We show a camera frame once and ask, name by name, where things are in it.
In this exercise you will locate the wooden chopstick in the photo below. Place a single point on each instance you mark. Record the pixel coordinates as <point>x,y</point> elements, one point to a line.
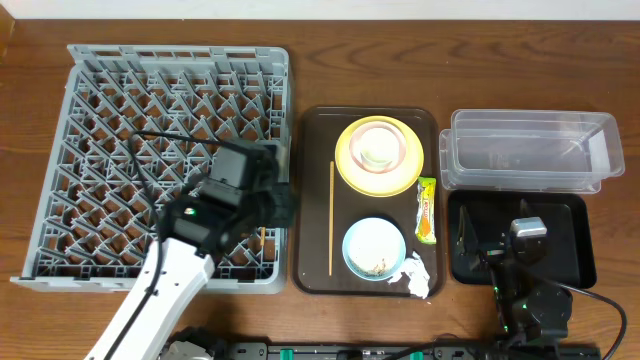
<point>262,236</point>
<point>331,217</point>

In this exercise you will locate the clear plastic bin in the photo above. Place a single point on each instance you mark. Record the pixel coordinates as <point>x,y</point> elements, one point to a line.
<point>530,150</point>

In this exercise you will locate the light blue bowl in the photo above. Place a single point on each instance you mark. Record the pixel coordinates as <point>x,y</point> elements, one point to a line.
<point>379,224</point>

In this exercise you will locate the grey dishwasher rack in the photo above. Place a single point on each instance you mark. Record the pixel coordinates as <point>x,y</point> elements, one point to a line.
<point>136,123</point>

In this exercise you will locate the yellow plate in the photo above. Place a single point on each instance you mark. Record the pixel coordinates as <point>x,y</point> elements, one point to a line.
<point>385,184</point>

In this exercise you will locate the white tissue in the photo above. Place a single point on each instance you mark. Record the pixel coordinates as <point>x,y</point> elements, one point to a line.
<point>413,267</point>

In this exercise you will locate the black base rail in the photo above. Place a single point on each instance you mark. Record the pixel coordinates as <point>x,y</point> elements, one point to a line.
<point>196,343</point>

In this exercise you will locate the pink bowl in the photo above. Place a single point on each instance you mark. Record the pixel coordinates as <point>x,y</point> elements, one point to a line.
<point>354,145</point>

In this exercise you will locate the yellow green snack wrapper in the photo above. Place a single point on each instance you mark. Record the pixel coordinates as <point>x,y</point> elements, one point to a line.
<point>425,223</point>

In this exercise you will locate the black tray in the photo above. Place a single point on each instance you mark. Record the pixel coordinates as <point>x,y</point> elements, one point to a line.
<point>569,258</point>

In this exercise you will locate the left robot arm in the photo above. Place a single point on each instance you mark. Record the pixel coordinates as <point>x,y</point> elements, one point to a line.
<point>214,212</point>

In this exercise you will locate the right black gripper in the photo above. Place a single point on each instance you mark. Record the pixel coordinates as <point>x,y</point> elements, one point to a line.
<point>467,242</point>

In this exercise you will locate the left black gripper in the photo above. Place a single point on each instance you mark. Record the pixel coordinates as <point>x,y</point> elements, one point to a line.
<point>283,214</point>

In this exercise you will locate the food scraps rice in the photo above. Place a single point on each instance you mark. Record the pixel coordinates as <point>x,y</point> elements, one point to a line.
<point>371,253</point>

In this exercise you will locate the white cup in bowl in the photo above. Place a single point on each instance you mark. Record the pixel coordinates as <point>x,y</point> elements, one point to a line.
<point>378,148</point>

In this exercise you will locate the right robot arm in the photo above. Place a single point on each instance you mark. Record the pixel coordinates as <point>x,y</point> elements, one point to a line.
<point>533,312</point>

